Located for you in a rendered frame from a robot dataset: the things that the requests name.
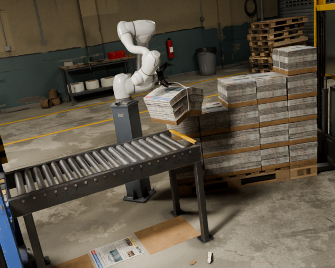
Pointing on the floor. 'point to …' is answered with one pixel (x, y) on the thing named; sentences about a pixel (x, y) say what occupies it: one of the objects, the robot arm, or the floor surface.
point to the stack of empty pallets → (277, 29)
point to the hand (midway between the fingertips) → (172, 73)
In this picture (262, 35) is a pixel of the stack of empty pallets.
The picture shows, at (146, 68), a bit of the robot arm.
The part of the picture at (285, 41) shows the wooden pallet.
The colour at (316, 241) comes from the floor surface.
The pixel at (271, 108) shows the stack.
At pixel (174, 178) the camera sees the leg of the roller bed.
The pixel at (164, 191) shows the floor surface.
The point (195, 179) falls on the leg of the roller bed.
